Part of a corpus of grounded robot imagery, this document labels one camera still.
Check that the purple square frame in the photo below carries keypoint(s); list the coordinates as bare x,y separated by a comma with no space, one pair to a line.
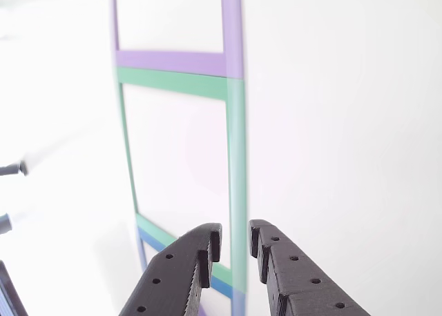
231,33

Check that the black camera tripod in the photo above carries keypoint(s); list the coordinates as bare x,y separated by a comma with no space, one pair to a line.
15,168

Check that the blue square frame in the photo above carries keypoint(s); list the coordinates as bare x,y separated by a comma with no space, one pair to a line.
238,304

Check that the dark ribbed object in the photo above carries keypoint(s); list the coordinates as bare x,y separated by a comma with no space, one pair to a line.
8,295

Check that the green square frame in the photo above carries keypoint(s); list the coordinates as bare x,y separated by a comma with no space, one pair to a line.
236,150

